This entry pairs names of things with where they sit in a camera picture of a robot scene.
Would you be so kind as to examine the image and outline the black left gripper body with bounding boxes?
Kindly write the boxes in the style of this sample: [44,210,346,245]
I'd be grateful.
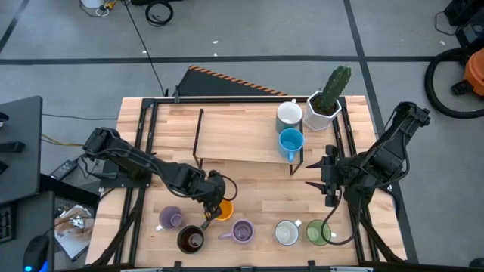
[194,170,228,212]

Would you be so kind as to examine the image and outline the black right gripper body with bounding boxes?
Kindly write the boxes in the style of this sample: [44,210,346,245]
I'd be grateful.
[320,144,351,208]

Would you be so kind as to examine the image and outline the orange mug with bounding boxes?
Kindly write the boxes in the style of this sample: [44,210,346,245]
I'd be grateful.
[211,199,234,222]

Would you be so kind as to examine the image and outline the dark mug teal speckled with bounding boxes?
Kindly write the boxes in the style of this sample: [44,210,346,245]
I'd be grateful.
[176,218,212,255]

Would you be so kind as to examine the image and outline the lilac ribbed mug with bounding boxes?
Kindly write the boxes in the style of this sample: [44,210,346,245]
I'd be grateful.
[217,218,256,245]

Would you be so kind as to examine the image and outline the lilac tapered mug white handle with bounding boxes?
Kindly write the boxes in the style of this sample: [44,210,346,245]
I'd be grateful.
[156,205,185,232]

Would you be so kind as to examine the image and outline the green mug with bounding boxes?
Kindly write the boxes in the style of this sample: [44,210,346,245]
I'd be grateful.
[305,218,337,247]

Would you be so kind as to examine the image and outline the white mug blue pattern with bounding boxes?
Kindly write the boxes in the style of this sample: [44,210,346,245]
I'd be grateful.
[274,218,303,247]

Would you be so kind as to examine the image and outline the white mug teal outside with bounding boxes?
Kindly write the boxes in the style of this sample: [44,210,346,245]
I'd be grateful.
[275,98,304,134]

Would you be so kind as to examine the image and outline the white hexagonal plant pot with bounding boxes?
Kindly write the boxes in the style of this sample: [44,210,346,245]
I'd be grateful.
[302,90,343,132]

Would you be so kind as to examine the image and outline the wooden shelf black metal legs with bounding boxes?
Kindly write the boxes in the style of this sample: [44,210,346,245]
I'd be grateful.
[191,108,306,178]

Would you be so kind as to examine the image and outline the green cactus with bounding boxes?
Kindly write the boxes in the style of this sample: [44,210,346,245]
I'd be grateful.
[320,66,352,114]

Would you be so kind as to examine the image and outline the black ramp orange stripes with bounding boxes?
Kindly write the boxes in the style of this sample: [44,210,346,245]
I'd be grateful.
[176,65,289,97]

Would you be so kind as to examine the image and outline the orange black vacuum cleaner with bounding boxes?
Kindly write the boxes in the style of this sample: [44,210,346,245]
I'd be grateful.
[423,47,484,120]

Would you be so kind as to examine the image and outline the crumpled foil paper bag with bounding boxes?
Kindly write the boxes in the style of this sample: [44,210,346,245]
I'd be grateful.
[54,203,95,261]

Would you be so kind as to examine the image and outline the black power adapter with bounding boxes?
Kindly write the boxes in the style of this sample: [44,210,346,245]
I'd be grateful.
[48,159,79,181]

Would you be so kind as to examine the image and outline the black computer mouse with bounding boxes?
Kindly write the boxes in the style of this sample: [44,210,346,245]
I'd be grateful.
[22,233,50,272]

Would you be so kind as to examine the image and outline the black equipment case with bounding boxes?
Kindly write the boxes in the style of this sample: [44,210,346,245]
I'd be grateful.
[444,0,484,48]

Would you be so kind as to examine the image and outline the black aluminium table frame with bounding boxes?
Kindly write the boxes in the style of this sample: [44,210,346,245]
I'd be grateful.
[90,96,408,272]

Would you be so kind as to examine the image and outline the thin black cable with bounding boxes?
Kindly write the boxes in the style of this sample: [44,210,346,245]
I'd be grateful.
[41,113,119,122]

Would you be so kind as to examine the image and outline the yellow cable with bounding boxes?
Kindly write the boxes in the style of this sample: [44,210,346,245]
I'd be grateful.
[41,134,85,148]

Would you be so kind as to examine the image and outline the long black floor cable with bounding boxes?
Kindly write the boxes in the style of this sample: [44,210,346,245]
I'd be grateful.
[123,0,168,96]

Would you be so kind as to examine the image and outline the coiled black cable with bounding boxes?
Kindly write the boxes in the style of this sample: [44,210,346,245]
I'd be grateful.
[144,1,175,27]

